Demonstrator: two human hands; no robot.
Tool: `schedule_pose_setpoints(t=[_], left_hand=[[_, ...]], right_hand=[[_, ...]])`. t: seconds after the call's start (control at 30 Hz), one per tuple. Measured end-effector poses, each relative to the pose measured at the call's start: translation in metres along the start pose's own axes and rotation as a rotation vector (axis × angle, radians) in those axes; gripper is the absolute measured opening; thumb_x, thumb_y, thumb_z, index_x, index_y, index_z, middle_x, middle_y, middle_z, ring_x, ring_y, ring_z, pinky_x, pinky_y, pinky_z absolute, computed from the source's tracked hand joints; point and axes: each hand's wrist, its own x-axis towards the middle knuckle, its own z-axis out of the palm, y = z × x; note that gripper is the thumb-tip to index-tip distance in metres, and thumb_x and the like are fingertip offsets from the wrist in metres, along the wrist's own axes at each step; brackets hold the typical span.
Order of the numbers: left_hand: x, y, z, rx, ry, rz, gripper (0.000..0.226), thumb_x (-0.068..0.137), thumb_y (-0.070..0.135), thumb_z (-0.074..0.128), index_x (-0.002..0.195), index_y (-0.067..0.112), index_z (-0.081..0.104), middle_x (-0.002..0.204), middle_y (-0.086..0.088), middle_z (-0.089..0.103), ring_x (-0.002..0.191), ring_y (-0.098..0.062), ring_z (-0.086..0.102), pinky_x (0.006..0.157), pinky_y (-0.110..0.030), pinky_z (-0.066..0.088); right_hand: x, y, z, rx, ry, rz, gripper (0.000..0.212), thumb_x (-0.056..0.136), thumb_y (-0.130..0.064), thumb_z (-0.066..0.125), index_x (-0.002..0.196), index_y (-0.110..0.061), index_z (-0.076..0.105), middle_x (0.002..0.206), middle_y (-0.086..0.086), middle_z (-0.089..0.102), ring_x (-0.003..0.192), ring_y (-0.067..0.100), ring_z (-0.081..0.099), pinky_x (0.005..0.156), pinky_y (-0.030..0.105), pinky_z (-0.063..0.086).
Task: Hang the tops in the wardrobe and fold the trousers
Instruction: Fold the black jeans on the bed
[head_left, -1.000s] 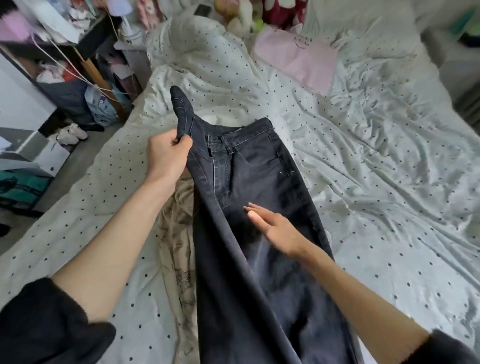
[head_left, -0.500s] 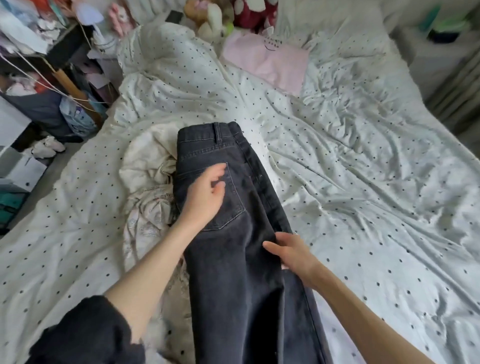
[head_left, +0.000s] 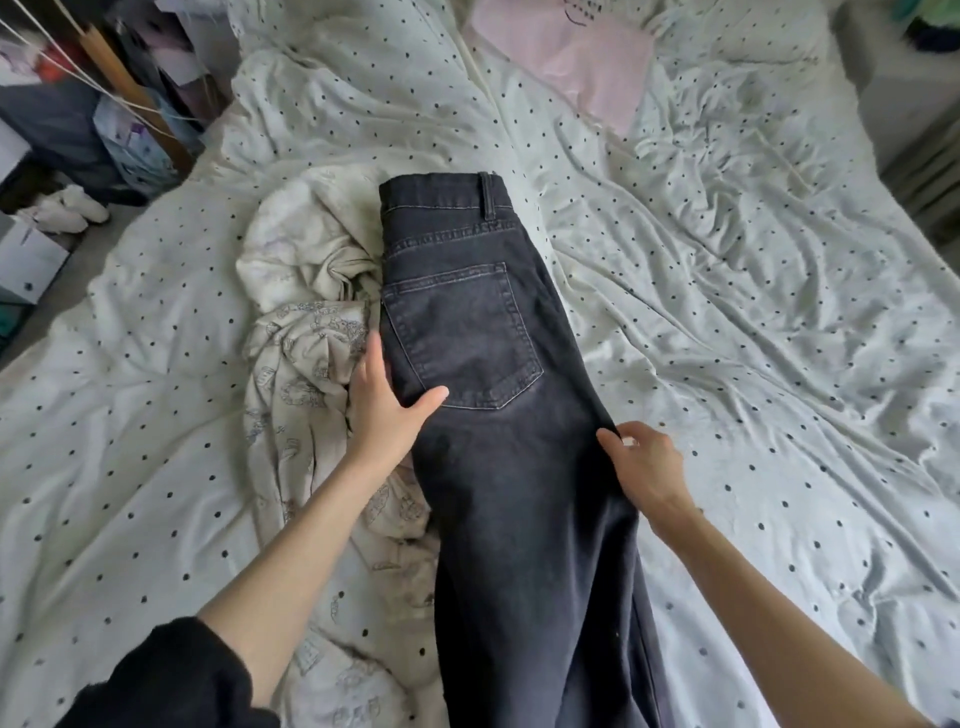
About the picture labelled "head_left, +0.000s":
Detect grey patterned bag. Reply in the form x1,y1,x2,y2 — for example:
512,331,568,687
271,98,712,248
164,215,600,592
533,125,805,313
93,93,185,194

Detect cream patterned pyjama top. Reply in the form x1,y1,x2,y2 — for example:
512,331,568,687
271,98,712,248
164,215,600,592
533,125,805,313
235,162,452,728

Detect person's left hand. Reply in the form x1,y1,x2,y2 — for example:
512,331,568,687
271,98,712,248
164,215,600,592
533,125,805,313
342,330,452,485

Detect person's black left sleeve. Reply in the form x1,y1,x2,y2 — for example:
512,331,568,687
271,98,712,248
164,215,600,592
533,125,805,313
57,616,284,728

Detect person's left forearm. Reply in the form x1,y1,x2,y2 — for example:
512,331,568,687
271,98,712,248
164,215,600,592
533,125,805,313
198,457,395,707

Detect person's right hand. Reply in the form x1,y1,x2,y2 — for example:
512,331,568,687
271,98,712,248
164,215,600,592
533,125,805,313
595,420,704,542

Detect white bedside cabinet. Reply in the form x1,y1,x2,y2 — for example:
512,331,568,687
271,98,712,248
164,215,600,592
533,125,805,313
832,0,960,170

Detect person's right forearm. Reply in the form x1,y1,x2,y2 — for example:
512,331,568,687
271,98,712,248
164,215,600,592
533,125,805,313
652,510,932,728

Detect white shoe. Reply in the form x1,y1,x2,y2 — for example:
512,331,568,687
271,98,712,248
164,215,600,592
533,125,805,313
22,195,92,236
57,183,113,227

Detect white dotted bed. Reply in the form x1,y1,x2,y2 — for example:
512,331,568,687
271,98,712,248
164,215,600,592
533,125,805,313
0,0,960,728

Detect dark side table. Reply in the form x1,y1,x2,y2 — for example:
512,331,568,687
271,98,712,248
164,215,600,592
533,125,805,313
60,0,197,170

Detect white storage box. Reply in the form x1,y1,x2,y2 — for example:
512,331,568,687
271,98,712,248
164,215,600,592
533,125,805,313
0,210,72,306

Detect white pillow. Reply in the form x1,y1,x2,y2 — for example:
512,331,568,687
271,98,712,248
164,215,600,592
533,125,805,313
652,0,834,69

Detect dark denim jeans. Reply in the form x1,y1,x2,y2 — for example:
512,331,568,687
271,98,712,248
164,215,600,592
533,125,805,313
376,171,677,728

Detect dark small box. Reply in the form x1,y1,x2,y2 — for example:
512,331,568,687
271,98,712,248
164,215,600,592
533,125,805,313
900,0,960,54

